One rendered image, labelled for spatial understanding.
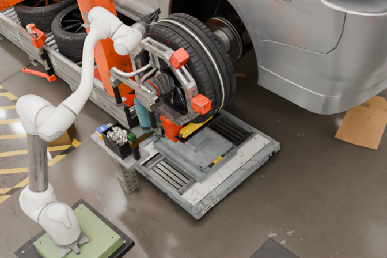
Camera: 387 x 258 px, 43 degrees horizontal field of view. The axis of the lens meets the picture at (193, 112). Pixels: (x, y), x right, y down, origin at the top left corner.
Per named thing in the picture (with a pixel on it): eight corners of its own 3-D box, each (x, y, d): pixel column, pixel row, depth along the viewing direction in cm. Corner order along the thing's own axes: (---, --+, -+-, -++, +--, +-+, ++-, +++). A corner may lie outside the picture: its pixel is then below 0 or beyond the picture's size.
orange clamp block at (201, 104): (201, 102, 286) (212, 109, 280) (191, 109, 282) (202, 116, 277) (200, 93, 281) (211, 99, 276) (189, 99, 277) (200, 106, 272)
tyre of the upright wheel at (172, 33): (200, 112, 344) (254, 97, 286) (175, 129, 333) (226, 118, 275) (150, 29, 335) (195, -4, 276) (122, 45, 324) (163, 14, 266)
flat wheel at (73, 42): (44, 55, 443) (35, 33, 427) (84, 16, 485) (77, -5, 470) (106, 66, 418) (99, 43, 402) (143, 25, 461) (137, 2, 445)
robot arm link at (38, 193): (38, 232, 271) (14, 212, 282) (62, 217, 283) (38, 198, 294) (33, 111, 233) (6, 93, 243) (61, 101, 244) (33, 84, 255)
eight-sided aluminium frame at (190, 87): (204, 132, 301) (193, 60, 265) (196, 139, 298) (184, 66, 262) (148, 96, 333) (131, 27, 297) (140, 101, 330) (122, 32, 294)
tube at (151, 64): (156, 67, 288) (152, 52, 281) (129, 83, 280) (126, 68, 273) (137, 56, 299) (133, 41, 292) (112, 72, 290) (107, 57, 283)
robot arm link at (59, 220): (64, 251, 266) (53, 229, 251) (43, 234, 275) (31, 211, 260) (87, 230, 275) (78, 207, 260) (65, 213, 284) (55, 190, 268)
